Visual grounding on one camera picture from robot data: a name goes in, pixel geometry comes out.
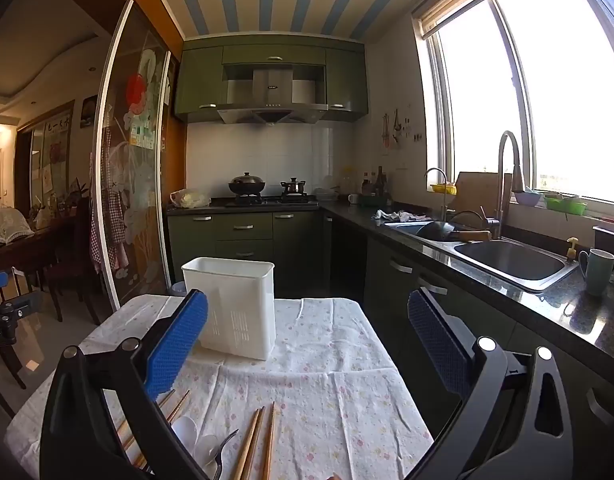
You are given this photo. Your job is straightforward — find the potted plant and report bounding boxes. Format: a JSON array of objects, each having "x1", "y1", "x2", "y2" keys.
[{"x1": 57, "y1": 177, "x2": 90, "y2": 216}]

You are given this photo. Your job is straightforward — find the gas stove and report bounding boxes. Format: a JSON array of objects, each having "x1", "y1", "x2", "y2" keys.
[{"x1": 226, "y1": 194, "x2": 318, "y2": 207}]

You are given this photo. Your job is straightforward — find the black fork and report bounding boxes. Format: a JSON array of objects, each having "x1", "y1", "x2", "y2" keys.
[{"x1": 209, "y1": 429, "x2": 240, "y2": 480}]

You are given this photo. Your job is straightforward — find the white mesh food cover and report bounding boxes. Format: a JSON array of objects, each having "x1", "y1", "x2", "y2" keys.
[{"x1": 0, "y1": 209, "x2": 35, "y2": 246}]

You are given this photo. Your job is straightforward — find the tall steel faucet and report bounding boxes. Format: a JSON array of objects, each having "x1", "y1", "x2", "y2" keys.
[{"x1": 494, "y1": 131, "x2": 525, "y2": 241}]

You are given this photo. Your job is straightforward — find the dark wooden dining table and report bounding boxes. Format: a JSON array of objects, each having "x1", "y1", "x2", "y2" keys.
[{"x1": 0, "y1": 215, "x2": 88, "y2": 281}]

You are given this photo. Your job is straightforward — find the black pan with wooden handle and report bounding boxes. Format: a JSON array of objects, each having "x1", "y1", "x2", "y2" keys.
[{"x1": 417, "y1": 220, "x2": 492, "y2": 243}]

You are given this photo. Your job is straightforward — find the white plastic spoon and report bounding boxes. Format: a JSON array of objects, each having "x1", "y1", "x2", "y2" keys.
[
  {"x1": 171, "y1": 415, "x2": 200, "y2": 456},
  {"x1": 194, "y1": 434, "x2": 222, "y2": 466}
]

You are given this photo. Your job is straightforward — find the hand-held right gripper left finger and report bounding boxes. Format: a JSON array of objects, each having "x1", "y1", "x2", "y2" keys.
[{"x1": 39, "y1": 289, "x2": 210, "y2": 480}]

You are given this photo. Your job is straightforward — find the steel range hood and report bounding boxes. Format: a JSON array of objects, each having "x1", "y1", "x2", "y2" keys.
[{"x1": 218, "y1": 64, "x2": 328, "y2": 126}]

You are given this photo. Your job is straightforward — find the white plastic bag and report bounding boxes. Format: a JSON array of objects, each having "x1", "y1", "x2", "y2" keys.
[{"x1": 169, "y1": 188, "x2": 212, "y2": 209}]

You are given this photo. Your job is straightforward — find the dark wooden chair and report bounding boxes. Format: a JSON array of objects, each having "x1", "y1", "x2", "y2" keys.
[{"x1": 42, "y1": 220, "x2": 105, "y2": 323}]

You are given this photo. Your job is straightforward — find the printed sliding glass door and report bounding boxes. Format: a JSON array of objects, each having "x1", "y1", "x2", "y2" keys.
[{"x1": 89, "y1": 0, "x2": 182, "y2": 311}]

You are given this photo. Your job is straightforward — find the green drawer base cabinet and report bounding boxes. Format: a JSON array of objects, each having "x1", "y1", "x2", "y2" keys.
[{"x1": 167, "y1": 210, "x2": 332, "y2": 296}]

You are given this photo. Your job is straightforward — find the floral white tablecloth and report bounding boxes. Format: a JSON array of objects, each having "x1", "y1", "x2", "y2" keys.
[{"x1": 4, "y1": 294, "x2": 435, "y2": 480}]

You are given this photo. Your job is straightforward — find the red checked apron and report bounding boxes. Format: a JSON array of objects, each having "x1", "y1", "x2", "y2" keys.
[{"x1": 89, "y1": 150, "x2": 128, "y2": 271}]

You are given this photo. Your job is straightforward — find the wooden chopstick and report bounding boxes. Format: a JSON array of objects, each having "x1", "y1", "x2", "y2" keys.
[
  {"x1": 230, "y1": 407, "x2": 260, "y2": 480},
  {"x1": 262, "y1": 401, "x2": 276, "y2": 480},
  {"x1": 116, "y1": 389, "x2": 176, "y2": 453},
  {"x1": 129, "y1": 390, "x2": 191, "y2": 471},
  {"x1": 241, "y1": 406, "x2": 266, "y2": 480}
]

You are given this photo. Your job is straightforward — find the window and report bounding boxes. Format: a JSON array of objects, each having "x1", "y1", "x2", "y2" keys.
[{"x1": 412, "y1": 0, "x2": 614, "y2": 206}]

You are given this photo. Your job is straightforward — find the small steel faucet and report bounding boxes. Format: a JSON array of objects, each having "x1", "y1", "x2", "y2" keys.
[{"x1": 425, "y1": 168, "x2": 450, "y2": 221}]

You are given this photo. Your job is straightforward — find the white plastic utensil basket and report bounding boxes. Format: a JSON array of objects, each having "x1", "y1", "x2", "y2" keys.
[{"x1": 181, "y1": 257, "x2": 276, "y2": 361}]

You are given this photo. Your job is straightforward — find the black box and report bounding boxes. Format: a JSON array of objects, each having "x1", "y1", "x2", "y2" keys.
[{"x1": 593, "y1": 225, "x2": 614, "y2": 257}]

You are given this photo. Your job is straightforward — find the green mug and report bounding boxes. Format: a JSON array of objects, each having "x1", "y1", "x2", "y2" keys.
[{"x1": 578, "y1": 248, "x2": 614, "y2": 297}]

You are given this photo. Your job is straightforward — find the black wok with lid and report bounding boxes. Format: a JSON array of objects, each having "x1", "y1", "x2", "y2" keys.
[{"x1": 229, "y1": 172, "x2": 266, "y2": 196}]

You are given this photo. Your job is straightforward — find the wooden cutting board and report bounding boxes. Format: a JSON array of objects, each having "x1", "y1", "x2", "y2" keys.
[{"x1": 454, "y1": 171, "x2": 512, "y2": 203}]

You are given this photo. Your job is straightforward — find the green wall cabinets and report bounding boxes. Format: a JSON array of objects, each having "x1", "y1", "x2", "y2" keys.
[{"x1": 174, "y1": 37, "x2": 370, "y2": 122}]

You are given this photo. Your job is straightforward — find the green plastic basket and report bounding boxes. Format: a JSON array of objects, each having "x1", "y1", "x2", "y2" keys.
[{"x1": 544, "y1": 195, "x2": 588, "y2": 216}]

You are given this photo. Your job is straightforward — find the crumpled dishcloth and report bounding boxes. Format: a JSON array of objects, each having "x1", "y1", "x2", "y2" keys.
[{"x1": 372, "y1": 209, "x2": 428, "y2": 223}]

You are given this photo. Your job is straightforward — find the wall hanging utensils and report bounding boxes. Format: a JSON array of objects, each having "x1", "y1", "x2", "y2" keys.
[{"x1": 382, "y1": 107, "x2": 412, "y2": 150}]

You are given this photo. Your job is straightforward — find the stainless steel sink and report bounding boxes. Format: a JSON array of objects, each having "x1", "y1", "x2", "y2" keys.
[{"x1": 387, "y1": 220, "x2": 580, "y2": 293}]

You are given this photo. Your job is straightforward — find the black granite countertop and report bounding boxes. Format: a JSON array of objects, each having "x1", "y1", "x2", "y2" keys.
[{"x1": 167, "y1": 195, "x2": 614, "y2": 361}]

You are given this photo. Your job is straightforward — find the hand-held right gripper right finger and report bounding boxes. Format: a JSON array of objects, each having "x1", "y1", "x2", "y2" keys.
[{"x1": 408, "y1": 287, "x2": 574, "y2": 480}]

